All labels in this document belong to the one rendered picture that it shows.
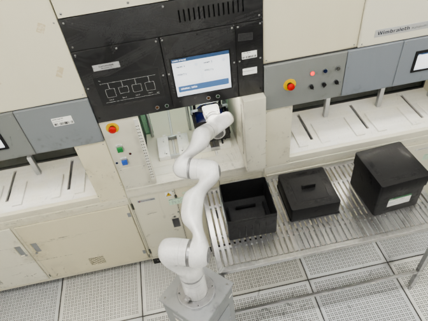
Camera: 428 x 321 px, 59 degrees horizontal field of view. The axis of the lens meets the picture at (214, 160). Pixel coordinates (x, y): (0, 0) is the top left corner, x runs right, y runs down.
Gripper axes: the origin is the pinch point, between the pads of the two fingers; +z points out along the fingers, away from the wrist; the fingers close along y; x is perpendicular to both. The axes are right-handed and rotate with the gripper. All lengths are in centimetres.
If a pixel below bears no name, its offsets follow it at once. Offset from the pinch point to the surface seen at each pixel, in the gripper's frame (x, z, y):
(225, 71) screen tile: 37.5, -29.7, 7.0
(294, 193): -33, -58, 37
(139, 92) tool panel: 34, -29, -37
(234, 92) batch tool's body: 24.5, -29.7, 10.8
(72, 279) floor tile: -119, -26, -124
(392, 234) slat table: -43, -92, 81
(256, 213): -43, -59, 14
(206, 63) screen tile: 44, -30, -2
